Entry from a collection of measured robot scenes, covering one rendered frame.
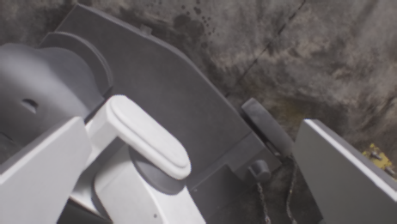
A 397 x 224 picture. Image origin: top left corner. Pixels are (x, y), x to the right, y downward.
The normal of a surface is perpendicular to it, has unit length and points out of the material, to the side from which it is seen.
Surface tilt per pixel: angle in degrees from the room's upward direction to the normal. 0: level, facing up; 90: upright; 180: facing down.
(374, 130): 0
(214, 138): 0
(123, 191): 35
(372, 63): 0
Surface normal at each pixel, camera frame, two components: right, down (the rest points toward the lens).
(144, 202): -0.32, -0.09
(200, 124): 0.10, 0.37
